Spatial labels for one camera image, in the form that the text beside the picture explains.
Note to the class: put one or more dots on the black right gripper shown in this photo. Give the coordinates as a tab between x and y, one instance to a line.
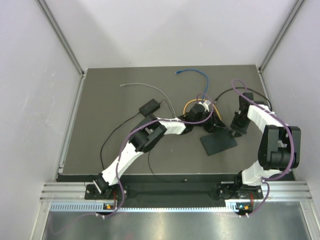
239	131

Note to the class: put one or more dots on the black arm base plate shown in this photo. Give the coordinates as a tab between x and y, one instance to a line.
211	191

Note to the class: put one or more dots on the black power adapter brick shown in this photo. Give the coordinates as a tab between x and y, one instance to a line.
149	108

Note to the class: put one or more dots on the dark grey network switch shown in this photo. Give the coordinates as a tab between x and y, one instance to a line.
218	142

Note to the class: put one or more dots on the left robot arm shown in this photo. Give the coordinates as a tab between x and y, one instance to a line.
144	137

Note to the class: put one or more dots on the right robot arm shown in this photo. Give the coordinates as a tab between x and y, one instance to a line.
279	149

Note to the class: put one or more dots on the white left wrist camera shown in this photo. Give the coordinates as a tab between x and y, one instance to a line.
206	104

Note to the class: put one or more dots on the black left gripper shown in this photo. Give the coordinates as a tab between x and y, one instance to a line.
214	124

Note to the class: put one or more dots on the grey slotted cable duct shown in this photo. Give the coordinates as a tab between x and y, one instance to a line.
106	207

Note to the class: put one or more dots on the aluminium frame rail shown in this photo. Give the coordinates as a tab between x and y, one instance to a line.
277	191

